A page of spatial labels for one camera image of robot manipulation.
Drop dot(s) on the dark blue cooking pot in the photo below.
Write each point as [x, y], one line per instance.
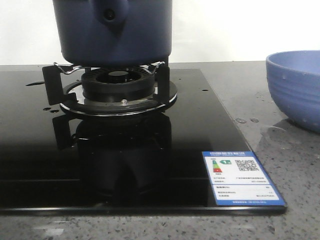
[106, 33]

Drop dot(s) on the light blue ribbed bowl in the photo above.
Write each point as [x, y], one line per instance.
[293, 79]

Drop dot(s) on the black metal pot support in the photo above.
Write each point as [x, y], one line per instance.
[71, 97]

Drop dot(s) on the black round gas burner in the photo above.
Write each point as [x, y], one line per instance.
[114, 85]

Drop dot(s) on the blue energy rating label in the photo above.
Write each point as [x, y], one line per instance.
[237, 178]

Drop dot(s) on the black glass gas stove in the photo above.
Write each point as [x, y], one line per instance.
[55, 163]

